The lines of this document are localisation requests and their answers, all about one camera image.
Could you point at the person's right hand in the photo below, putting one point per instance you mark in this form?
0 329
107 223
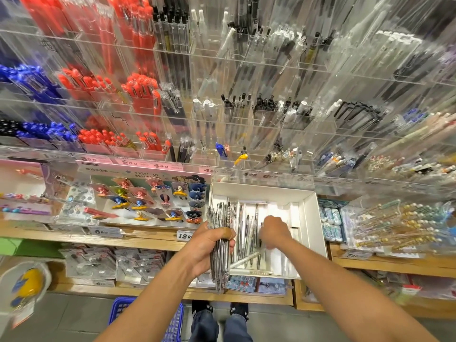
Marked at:
274 233

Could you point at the person's left hand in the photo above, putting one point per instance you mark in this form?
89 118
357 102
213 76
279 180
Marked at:
203 249

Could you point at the pile of silver pens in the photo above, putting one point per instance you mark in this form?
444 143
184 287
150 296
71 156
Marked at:
249 224

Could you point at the clear pen bundle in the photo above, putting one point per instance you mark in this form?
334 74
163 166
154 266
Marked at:
219 213

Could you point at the white cardboard box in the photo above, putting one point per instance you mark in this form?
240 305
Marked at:
310 210

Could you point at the blue shopping basket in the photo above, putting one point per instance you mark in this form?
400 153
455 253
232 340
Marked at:
171 325

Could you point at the clear acrylic display rack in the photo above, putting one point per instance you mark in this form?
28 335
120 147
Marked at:
299 74

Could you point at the person's right forearm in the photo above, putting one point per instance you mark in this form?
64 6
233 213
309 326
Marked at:
342 299

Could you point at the person's left forearm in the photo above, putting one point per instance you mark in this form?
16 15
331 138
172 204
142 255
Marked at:
149 310

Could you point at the person's left shoe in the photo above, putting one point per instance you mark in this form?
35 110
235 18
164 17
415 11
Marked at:
202 307

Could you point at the person's shoe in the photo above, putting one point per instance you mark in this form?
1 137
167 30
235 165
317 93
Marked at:
239 310
202 307

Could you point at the person's right shoe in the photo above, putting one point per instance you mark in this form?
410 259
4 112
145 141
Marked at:
239 310

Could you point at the person's left leg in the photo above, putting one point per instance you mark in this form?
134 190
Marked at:
203 329

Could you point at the person's leg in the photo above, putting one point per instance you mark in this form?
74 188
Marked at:
239 331
203 329

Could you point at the person's right leg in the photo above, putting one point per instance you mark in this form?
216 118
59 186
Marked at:
239 331

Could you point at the stack of clear gold-pen packets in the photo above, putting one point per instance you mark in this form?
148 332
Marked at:
402 228

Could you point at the white price tag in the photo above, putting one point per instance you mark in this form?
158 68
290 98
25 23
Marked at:
184 235

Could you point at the row of small patterned packets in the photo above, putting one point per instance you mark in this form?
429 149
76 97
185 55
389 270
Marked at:
256 285

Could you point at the stack of blue eraser packets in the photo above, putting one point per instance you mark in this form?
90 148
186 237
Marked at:
333 221

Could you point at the tray of colourful clip packets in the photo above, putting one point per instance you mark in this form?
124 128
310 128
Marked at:
142 196

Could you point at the stack of clear stationery packets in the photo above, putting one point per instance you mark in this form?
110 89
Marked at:
110 263

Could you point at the rows of red pens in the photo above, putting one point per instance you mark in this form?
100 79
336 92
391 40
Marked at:
139 89

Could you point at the round yellow blue packet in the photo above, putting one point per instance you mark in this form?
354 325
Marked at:
28 285

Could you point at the stack of pink packets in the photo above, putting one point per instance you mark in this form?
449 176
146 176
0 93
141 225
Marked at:
25 188

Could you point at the green shelf panel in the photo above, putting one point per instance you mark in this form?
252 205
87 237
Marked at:
11 246

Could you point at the rows of black pens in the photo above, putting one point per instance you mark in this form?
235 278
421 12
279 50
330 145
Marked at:
11 127

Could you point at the rows of blue pens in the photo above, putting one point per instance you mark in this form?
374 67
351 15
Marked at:
28 78

